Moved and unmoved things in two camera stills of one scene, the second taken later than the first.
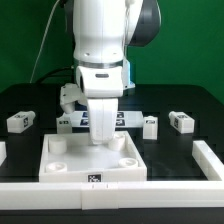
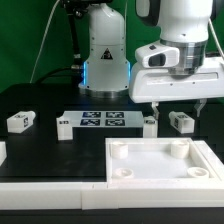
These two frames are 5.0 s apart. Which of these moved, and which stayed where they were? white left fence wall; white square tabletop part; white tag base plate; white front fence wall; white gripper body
Moved: white square tabletop part; white gripper body
Stayed: white tag base plate; white left fence wall; white front fence wall
